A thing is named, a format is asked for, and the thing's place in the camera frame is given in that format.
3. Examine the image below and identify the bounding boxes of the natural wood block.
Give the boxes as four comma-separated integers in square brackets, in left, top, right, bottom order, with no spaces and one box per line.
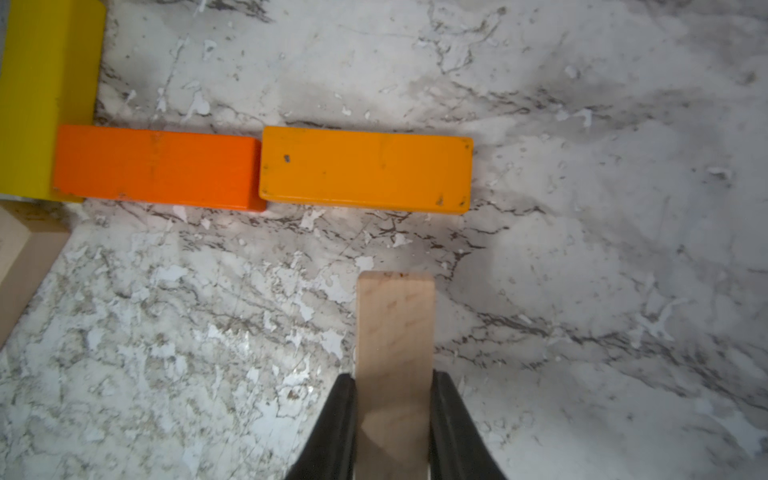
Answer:
[1,200,70,343]
[354,271,436,479]

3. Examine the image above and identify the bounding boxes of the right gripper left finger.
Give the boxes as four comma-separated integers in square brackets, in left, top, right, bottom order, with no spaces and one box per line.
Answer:
[285,373,358,480]

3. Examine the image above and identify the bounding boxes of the yellow block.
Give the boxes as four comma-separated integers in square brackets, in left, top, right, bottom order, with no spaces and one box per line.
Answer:
[1,0,107,201]

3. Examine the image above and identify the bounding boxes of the red orange block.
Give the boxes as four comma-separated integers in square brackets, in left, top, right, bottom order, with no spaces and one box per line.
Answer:
[53,125,267,212]

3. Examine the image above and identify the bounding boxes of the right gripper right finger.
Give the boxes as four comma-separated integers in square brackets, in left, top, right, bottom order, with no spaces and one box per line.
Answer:
[429,370,507,480]

